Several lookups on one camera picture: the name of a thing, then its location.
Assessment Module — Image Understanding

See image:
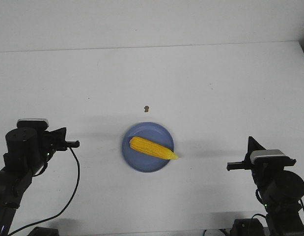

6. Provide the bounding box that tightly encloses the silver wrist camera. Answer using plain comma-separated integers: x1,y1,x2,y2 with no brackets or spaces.
17,118,49,131
250,149,286,164

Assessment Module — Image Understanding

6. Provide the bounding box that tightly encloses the yellow corn cob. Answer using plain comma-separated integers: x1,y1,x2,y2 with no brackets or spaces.
129,136,179,160

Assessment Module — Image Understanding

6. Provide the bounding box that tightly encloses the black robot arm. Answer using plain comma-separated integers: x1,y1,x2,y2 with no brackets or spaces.
0,127,80,236
226,136,304,236

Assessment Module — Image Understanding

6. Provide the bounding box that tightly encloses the blue round plate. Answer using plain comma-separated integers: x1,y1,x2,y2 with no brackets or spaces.
121,122,178,173

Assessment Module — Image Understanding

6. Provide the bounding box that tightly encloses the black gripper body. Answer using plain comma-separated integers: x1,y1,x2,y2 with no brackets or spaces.
226,157,296,177
42,134,80,155

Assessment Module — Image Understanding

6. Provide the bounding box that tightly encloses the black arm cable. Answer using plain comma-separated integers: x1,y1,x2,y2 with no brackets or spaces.
249,189,304,236
8,147,80,236

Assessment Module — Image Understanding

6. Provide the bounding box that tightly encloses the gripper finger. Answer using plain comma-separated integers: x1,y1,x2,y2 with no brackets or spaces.
244,136,252,162
45,127,67,142
54,146,67,151
249,136,266,152

